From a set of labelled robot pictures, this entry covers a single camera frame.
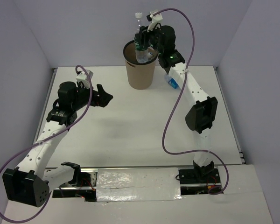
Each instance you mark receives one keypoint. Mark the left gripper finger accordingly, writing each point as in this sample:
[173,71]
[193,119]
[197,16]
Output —
[104,99]
[101,91]

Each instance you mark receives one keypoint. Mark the green label bottle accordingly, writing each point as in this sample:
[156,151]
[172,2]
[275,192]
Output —
[141,53]

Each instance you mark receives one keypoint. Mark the brown paper bin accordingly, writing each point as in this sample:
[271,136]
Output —
[140,76]

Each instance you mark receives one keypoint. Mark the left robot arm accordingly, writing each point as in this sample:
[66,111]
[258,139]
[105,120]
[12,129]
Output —
[29,182]

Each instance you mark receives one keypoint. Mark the silver foil tape sheet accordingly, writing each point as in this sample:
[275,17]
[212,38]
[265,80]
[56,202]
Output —
[137,184]

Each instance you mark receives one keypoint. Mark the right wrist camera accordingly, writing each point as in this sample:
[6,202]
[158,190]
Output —
[154,18]

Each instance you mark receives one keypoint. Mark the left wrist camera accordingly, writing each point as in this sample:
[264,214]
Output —
[82,80]

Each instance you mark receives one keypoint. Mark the small bottle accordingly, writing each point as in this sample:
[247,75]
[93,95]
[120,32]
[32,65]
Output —
[150,56]

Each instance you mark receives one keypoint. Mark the aluminium rail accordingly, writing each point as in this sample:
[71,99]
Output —
[132,167]

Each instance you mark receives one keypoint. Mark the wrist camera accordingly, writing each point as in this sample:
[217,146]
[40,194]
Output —
[82,80]
[154,18]

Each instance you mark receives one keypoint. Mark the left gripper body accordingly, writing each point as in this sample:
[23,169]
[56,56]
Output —
[85,93]

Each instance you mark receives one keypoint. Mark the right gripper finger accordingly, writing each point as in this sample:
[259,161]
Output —
[144,39]
[142,31]

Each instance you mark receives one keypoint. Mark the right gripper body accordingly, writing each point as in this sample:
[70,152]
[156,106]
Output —
[152,40]

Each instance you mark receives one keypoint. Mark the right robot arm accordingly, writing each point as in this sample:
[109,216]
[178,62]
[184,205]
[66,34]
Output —
[202,107]

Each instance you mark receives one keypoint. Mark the bottle near bin, blue label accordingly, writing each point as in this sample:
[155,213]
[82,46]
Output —
[171,81]

